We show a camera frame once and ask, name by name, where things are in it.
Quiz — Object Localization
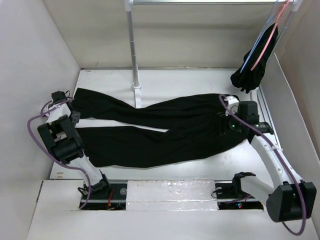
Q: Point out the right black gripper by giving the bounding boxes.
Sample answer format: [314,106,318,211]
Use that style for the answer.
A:
[212,108,246,136]

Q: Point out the black trousers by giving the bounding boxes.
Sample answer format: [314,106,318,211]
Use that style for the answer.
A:
[72,88,248,168]

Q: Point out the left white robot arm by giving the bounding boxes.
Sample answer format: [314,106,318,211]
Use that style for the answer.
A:
[37,91,112,199]

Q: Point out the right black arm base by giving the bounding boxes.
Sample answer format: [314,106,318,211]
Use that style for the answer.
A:
[211,182,264,211]

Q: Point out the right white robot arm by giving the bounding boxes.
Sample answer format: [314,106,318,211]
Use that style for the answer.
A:
[219,94,317,223]

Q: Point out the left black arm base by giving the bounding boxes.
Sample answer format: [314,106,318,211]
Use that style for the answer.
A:
[78,180,128,211]

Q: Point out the black garment on hanger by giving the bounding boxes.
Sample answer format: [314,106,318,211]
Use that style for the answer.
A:
[230,23,278,94]

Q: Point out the blue clothes hanger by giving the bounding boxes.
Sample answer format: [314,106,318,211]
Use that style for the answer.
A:
[240,0,278,73]

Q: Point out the silver clothes rack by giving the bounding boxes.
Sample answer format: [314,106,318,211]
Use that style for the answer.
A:
[124,0,302,109]

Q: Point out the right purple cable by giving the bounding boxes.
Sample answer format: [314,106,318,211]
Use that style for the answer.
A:
[218,94,307,236]

